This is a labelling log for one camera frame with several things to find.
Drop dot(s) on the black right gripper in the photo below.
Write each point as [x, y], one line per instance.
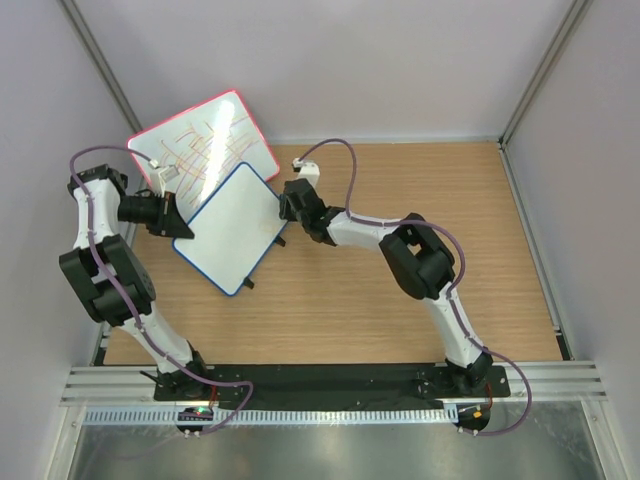
[285, 214]

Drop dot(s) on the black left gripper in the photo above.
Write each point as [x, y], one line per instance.
[169, 221]

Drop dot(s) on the blue framed whiteboard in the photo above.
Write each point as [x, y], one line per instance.
[233, 230]

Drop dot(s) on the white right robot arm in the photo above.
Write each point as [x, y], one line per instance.
[419, 261]

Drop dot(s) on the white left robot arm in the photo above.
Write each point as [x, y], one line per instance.
[112, 283]

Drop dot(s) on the pink framed whiteboard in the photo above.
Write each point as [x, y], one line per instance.
[205, 143]

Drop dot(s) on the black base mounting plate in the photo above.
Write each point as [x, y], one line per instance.
[326, 387]

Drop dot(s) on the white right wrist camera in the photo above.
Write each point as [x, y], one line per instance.
[306, 169]

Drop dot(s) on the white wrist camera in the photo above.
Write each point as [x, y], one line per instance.
[160, 175]
[306, 169]

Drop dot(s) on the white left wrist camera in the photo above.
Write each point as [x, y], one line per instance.
[160, 175]

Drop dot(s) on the white slotted cable duct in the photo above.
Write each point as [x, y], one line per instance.
[199, 416]

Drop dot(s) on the aluminium frame rail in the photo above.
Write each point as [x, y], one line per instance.
[543, 381]

